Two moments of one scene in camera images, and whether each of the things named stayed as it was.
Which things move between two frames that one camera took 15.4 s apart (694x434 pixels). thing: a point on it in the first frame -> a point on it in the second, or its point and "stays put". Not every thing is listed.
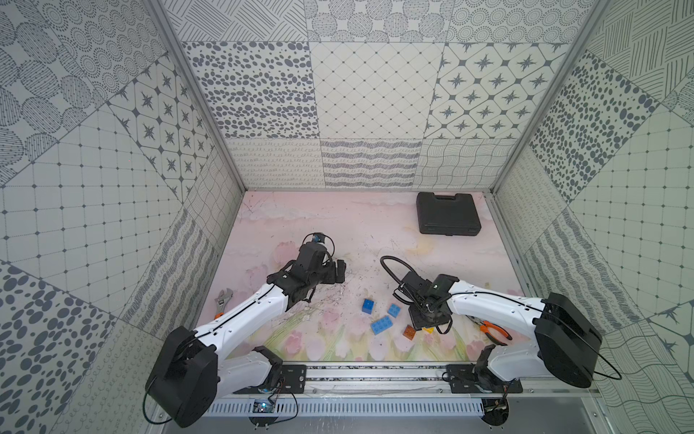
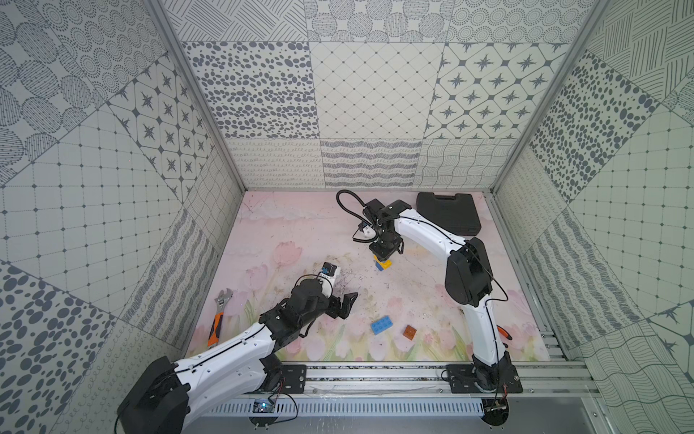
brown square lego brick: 408,332 stays put
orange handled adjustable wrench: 222,300 stays put
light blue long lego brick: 381,325 stays put
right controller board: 496,410 stays put
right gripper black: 417,321 -> 382,254
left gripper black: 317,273 -> 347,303
